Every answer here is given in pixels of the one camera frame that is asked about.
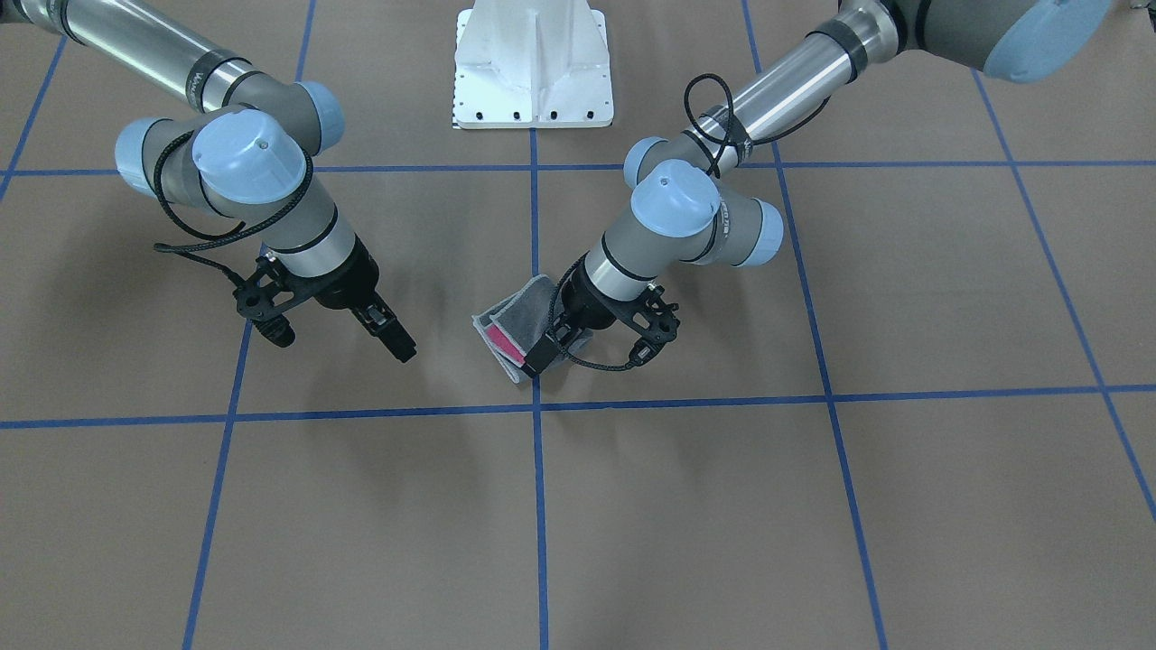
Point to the pink towel with grey back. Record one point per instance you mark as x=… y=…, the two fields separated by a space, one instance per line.
x=513 y=326

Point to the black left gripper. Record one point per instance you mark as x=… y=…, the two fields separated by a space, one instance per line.
x=584 y=306

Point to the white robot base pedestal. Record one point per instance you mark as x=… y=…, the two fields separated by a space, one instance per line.
x=532 y=65

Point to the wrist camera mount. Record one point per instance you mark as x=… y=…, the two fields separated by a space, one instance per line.
x=268 y=294
x=653 y=319

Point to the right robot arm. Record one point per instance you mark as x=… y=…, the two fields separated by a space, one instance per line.
x=239 y=176

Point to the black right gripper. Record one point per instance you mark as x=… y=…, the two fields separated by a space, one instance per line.
x=349 y=282

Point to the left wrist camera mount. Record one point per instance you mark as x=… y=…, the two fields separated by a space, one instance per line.
x=653 y=319

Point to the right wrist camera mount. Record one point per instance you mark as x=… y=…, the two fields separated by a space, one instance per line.
x=268 y=294

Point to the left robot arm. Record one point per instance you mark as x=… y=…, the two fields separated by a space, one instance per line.
x=681 y=213

